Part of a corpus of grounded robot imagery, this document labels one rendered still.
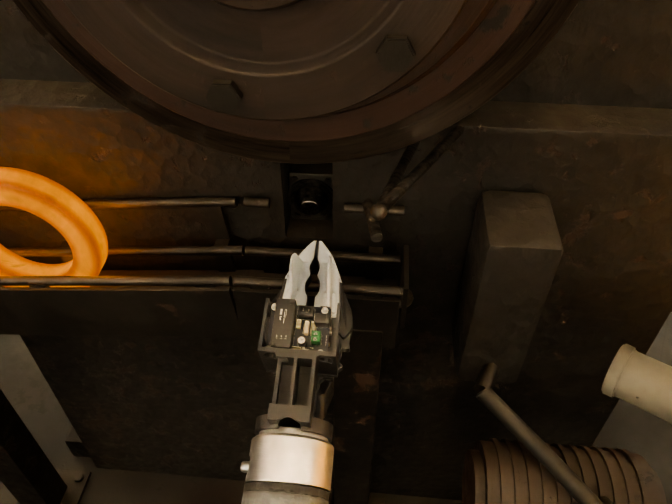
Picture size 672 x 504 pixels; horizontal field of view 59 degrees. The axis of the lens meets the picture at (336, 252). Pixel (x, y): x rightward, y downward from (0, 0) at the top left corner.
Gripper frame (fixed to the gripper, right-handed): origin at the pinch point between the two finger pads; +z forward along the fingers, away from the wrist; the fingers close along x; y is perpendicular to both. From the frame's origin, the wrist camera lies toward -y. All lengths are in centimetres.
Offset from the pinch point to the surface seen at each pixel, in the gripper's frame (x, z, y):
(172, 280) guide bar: 16.8, -2.5, -3.7
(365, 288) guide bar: -5.5, -2.2, -3.1
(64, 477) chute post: 56, -18, -72
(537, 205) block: -23.4, 6.0, 3.3
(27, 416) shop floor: 71, -5, -77
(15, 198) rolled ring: 33.1, 2.2, 4.5
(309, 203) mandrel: 2.1, 8.9, -3.3
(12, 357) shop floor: 82, 10, -82
